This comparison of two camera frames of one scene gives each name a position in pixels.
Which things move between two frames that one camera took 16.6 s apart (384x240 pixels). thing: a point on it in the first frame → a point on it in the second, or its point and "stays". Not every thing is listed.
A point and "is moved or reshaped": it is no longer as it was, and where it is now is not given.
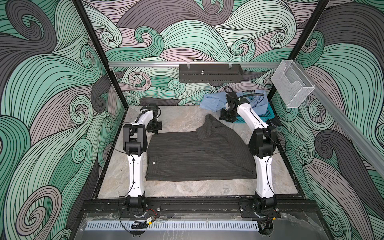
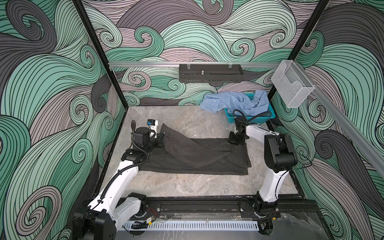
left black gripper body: [153, 126] → [157, 141]
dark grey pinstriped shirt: [216, 150] is moved or reshaped
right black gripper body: [228, 115] → [236, 139]
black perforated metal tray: [211, 73] stays
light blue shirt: [257, 100] stays
